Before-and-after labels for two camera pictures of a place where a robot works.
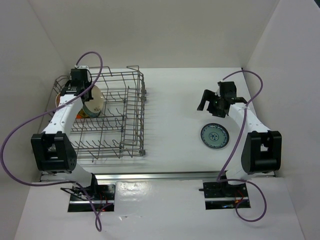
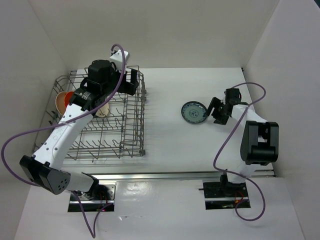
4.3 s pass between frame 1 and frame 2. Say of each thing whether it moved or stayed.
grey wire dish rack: stayed
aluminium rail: stayed
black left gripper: moved
